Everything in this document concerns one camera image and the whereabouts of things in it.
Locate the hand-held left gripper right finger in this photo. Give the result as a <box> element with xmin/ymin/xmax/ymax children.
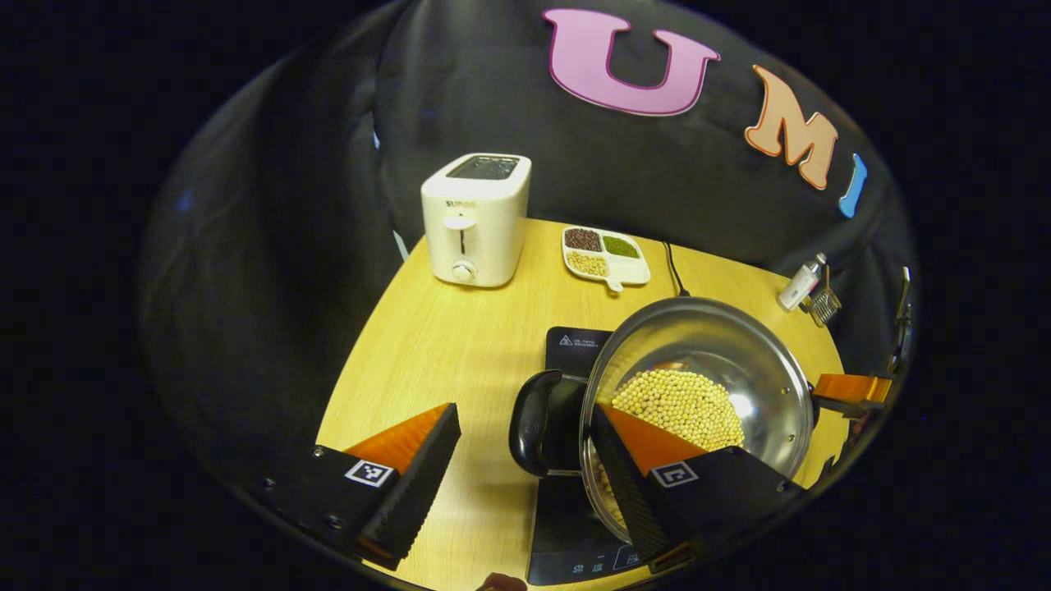
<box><xmin>590</xmin><ymin>404</ymin><xmax>805</xmax><ymax>575</ymax></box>

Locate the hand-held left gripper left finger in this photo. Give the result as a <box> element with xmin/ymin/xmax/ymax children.
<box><xmin>255</xmin><ymin>402</ymin><xmax>462</xmax><ymax>571</ymax></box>

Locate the black induction cooktop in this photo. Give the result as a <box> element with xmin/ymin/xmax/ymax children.
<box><xmin>525</xmin><ymin>326</ymin><xmax>658</xmax><ymax>586</ymax></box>

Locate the pile of soybeans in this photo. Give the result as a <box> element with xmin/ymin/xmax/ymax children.
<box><xmin>595</xmin><ymin>369</ymin><xmax>746</xmax><ymax>526</ymax></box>

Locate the stainless steel pot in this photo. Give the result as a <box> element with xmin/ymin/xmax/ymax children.
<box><xmin>508</xmin><ymin>297</ymin><xmax>819</xmax><ymax>544</ymax></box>

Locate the clear bottle with red label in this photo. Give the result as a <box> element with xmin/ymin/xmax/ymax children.
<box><xmin>777</xmin><ymin>252</ymin><xmax>828</xmax><ymax>313</ymax></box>

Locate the white divided bean dish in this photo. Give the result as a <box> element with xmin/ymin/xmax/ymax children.
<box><xmin>562</xmin><ymin>226</ymin><xmax>652</xmax><ymax>294</ymax></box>

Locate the white toaster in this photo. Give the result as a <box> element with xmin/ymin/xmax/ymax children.
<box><xmin>420</xmin><ymin>153</ymin><xmax>533</xmax><ymax>289</ymax></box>

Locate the black power cable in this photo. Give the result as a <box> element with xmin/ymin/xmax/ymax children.
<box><xmin>662</xmin><ymin>241</ymin><xmax>691</xmax><ymax>298</ymax></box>

